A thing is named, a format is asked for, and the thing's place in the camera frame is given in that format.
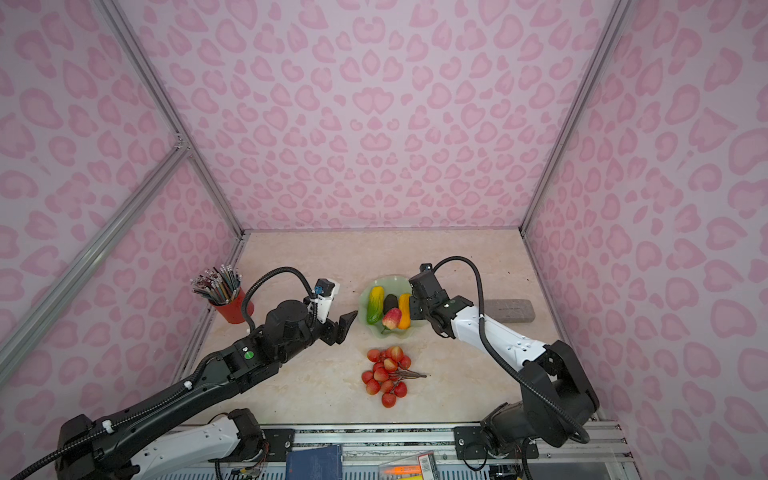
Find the aluminium frame post right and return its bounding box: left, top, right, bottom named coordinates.
left=519, top=0, right=636, bottom=239

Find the green yellow fake fruit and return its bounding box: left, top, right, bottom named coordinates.
left=366, top=286, right=386, bottom=325

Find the pencils bundle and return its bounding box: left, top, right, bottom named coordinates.
left=190, top=264, right=242, bottom=306

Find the aluminium frame post left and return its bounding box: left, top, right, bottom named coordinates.
left=93, top=0, right=246, bottom=239

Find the aluminium frame post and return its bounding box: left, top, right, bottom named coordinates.
left=93, top=0, right=246, bottom=239
left=519, top=0, right=636, bottom=239

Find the dark fake avocado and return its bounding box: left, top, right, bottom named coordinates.
left=383, top=294, right=399, bottom=315

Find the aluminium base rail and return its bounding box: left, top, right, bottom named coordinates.
left=110, top=419, right=640, bottom=480

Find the yellow orange fake fruit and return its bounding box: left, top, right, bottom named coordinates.
left=397, top=294, right=411, bottom=330

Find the aluminium diagonal frame bar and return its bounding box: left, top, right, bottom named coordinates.
left=1, top=141, right=188, bottom=385

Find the red fake peach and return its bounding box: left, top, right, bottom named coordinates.
left=382, top=307, right=402, bottom=330

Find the blue box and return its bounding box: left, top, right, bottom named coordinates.
left=285, top=445, right=343, bottom=480

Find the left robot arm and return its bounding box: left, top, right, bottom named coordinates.
left=55, top=300, right=357, bottom=479

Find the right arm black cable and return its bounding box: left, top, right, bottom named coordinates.
left=431, top=255, right=592, bottom=445

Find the grey stone block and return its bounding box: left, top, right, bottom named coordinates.
left=485, top=299, right=536, bottom=324

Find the red pencil cup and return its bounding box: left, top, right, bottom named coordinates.
left=210, top=287, right=246, bottom=325

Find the green scalloped fruit bowl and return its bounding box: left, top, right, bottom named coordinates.
left=358, top=275, right=426, bottom=336

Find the orange marker pack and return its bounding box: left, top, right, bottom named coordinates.
left=378, top=452, right=441, bottom=480

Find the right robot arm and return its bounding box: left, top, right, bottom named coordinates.
left=409, top=268, right=600, bottom=456

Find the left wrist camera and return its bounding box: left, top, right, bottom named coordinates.
left=313, top=278, right=340, bottom=323

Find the red fake grape bunch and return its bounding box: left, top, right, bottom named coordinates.
left=360, top=345, right=428, bottom=409

